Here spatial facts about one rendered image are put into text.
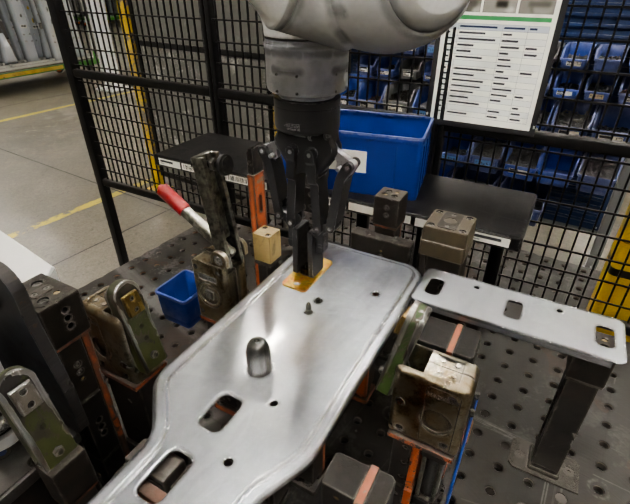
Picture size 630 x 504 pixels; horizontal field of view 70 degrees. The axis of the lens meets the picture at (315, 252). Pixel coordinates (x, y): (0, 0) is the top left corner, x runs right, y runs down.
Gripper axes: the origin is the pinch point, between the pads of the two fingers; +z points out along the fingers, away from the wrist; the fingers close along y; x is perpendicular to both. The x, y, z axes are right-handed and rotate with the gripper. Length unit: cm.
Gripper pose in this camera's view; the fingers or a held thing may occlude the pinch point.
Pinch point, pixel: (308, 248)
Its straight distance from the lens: 60.6
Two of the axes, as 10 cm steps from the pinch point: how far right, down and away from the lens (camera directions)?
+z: 0.0, 8.5, 5.3
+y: 8.7, 2.6, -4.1
